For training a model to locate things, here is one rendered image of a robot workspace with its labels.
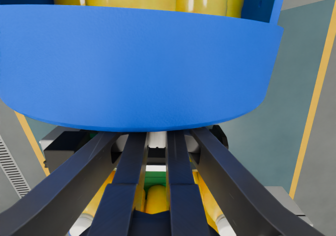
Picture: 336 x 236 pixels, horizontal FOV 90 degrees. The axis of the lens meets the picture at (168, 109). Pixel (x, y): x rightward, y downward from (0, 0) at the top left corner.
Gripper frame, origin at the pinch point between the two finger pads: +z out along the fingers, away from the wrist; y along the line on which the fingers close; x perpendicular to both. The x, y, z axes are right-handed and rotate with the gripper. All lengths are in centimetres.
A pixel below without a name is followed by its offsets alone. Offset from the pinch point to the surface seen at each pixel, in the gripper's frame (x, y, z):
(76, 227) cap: -26.0, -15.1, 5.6
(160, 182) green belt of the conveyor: -35.8, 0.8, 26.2
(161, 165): -15.7, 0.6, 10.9
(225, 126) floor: -61, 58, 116
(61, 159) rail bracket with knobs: -18.6, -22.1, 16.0
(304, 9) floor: 31, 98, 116
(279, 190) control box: -26.1, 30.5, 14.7
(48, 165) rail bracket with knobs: -20.4, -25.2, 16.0
